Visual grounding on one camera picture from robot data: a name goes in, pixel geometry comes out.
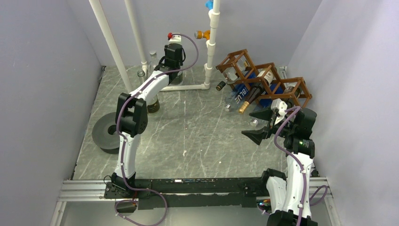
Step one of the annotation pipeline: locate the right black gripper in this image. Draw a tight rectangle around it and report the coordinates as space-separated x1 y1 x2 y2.
242 103 296 145

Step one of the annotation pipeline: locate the dark bottle silver cap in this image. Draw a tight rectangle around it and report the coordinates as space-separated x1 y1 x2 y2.
283 86 302 98

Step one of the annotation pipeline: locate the clear bottle red green label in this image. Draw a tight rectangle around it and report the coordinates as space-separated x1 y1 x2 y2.
147 50 160 77

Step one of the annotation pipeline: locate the clear bottle dark label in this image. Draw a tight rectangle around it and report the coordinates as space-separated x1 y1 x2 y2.
170 71 183 86

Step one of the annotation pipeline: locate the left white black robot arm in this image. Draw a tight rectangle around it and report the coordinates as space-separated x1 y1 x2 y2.
111 43 185 198

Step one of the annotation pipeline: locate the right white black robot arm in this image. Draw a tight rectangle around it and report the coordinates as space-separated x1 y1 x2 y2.
242 106 318 226

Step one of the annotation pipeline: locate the lower blue clear bottle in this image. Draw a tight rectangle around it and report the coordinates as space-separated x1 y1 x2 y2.
249 105 270 128

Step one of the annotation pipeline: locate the blue labelled clear bottle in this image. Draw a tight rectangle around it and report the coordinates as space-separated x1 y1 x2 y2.
224 84 249 112

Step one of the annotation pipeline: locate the brown wooden wine rack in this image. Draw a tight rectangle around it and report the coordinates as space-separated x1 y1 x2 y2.
216 49 312 107

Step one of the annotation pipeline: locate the dark bottle gold cap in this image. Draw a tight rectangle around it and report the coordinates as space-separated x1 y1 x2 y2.
238 70 274 114

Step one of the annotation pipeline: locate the standing clear empty bottle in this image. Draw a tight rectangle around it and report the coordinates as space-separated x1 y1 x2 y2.
137 70 160 113

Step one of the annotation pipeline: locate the orange valve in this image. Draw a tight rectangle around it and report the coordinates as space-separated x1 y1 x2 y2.
194 30 210 40

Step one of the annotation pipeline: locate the blue valve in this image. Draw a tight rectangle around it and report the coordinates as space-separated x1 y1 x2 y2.
205 0 214 10

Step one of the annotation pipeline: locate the slanted white pvc pipe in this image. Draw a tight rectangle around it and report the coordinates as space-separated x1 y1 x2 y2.
89 0 133 92

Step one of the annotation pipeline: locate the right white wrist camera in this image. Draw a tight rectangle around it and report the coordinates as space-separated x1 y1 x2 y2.
271 98 287 118

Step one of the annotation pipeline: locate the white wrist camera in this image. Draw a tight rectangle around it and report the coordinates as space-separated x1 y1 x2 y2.
168 33 182 45
271 98 287 118

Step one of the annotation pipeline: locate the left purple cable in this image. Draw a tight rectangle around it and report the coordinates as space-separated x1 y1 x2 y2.
113 32 200 226

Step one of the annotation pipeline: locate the white pvc pipe frame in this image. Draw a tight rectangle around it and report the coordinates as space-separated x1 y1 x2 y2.
124 0 220 91

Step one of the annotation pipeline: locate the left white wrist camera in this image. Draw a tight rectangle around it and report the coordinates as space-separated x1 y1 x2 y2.
168 33 182 45

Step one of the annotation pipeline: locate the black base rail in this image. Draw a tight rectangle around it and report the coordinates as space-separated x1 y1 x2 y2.
103 169 281 210

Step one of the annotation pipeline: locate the aluminium frame rail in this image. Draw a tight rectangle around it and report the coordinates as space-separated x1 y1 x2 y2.
50 177 342 226

